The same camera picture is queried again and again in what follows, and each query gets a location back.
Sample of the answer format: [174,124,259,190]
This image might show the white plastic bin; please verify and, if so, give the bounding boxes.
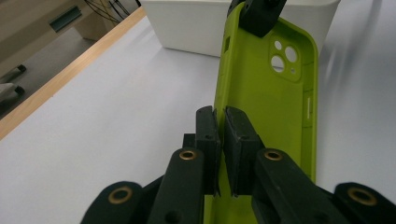
[138,0,342,59]

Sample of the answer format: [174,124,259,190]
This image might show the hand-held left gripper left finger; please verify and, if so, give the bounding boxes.
[182,105,222,197]

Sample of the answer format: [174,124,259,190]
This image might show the green phone case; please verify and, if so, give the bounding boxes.
[203,1,319,224]

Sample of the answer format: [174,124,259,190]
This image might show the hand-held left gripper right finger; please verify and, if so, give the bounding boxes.
[223,105,265,198]

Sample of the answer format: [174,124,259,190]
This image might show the wooden table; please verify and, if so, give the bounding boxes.
[0,7,148,141]

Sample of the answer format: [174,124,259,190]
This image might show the bundle of black cables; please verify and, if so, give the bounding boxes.
[83,0,141,22]

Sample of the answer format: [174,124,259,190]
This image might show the dark chair base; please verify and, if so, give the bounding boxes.
[0,63,27,110]

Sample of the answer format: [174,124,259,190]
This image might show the light wooden desk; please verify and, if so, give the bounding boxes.
[0,0,139,78]

